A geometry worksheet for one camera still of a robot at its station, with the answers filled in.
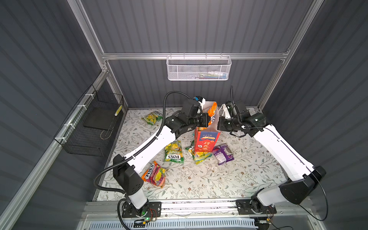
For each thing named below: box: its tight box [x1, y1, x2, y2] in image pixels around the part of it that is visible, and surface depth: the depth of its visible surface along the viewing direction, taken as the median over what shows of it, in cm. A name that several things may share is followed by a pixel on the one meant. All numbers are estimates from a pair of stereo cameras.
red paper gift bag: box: [194, 101, 221, 153], surface depth 76 cm
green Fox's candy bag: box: [164, 140, 184, 163], surface depth 93 cm
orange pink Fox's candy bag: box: [141, 161, 167, 188], surface depth 82 cm
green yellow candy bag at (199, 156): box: [184, 139, 213, 165], surface depth 93 cm
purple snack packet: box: [212, 143, 235, 166], surface depth 91 cm
